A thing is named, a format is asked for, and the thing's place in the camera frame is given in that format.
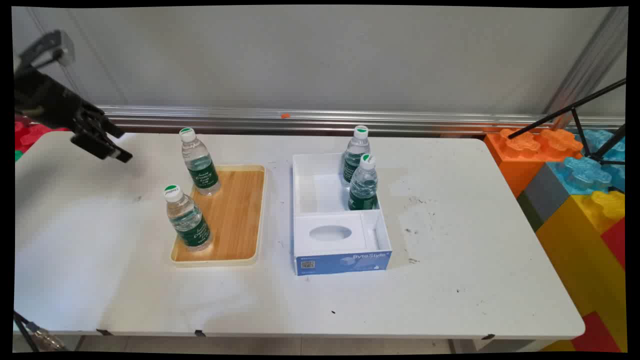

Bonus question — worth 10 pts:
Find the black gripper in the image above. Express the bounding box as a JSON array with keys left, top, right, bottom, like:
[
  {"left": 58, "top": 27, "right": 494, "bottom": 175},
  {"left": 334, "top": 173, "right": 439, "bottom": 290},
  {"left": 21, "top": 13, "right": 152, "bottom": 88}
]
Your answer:
[{"left": 14, "top": 65, "right": 134, "bottom": 164}]

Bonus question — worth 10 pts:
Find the green label water bottle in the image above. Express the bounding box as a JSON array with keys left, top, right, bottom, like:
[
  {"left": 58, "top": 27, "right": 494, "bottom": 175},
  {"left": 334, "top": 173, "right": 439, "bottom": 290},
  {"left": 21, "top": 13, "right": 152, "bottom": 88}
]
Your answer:
[
  {"left": 342, "top": 125, "right": 371, "bottom": 191},
  {"left": 179, "top": 127, "right": 222, "bottom": 197},
  {"left": 348, "top": 153, "right": 379, "bottom": 211},
  {"left": 163, "top": 184, "right": 214, "bottom": 252}
]

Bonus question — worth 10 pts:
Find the red giant building block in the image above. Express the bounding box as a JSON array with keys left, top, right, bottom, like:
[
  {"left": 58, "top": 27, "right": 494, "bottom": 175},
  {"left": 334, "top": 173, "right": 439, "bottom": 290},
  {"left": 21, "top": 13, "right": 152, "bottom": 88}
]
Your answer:
[
  {"left": 600, "top": 217, "right": 627, "bottom": 271},
  {"left": 571, "top": 311, "right": 622, "bottom": 353},
  {"left": 14, "top": 117, "right": 71, "bottom": 153}
]

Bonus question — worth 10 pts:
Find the bamboo tray with cream rim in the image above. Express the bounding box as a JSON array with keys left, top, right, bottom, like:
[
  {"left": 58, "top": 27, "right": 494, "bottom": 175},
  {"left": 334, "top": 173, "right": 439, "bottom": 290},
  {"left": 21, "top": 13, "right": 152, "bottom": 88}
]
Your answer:
[{"left": 170, "top": 164, "right": 267, "bottom": 268}]

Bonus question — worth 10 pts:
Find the white and blue cardboard box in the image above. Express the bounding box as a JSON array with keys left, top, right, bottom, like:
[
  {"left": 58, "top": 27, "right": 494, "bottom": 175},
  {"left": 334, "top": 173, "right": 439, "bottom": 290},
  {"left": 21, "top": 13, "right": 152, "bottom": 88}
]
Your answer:
[{"left": 292, "top": 152, "right": 393, "bottom": 277}]

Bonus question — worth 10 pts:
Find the orange giant building block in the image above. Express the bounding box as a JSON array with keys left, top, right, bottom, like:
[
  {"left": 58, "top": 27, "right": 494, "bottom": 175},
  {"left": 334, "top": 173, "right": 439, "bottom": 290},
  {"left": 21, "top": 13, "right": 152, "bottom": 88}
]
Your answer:
[{"left": 484, "top": 128, "right": 584, "bottom": 198}]

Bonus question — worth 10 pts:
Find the grey giant building block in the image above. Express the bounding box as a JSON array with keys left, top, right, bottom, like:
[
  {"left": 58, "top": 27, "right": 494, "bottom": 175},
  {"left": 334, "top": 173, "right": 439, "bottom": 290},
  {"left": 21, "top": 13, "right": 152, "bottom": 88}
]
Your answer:
[{"left": 517, "top": 162, "right": 572, "bottom": 232}]

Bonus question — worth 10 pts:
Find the black tripod stand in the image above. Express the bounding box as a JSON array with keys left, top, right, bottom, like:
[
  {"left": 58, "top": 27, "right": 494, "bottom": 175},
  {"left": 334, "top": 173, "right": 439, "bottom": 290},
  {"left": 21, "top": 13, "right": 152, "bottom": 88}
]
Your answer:
[{"left": 507, "top": 77, "right": 627, "bottom": 193}]

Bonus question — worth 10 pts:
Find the light blue giant building block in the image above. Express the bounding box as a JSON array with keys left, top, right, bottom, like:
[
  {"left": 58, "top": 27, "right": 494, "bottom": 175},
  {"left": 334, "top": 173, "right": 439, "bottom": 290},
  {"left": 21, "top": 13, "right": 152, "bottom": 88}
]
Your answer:
[{"left": 547, "top": 129, "right": 627, "bottom": 196}]

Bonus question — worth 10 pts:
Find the yellow giant building block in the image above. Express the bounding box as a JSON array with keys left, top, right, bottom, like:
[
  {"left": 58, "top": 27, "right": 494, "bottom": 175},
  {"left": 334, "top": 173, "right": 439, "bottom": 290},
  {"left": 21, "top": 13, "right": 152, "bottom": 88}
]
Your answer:
[{"left": 535, "top": 191, "right": 627, "bottom": 351}]

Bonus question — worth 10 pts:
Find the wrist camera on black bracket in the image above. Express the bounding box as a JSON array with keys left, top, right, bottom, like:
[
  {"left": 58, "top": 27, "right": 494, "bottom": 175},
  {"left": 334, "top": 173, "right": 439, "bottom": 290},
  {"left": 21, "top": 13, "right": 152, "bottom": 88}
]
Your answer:
[{"left": 19, "top": 30, "right": 76, "bottom": 70}]

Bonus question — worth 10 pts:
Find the plain black cable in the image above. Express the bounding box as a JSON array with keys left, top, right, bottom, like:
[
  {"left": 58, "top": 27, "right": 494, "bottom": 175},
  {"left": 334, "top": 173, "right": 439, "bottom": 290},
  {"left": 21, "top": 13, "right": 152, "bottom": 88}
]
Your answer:
[{"left": 14, "top": 311, "right": 40, "bottom": 352}]

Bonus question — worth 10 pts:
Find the black cable with metal connector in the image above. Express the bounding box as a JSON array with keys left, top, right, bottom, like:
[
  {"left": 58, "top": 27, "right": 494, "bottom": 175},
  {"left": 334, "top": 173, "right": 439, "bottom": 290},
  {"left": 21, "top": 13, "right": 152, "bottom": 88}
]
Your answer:
[{"left": 25, "top": 321, "right": 67, "bottom": 352}]

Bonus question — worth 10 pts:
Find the aluminium rail along wall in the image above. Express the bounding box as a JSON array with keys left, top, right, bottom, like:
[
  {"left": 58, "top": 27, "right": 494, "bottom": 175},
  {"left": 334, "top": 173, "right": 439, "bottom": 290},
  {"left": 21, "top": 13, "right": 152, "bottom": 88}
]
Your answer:
[{"left": 95, "top": 105, "right": 626, "bottom": 136}]

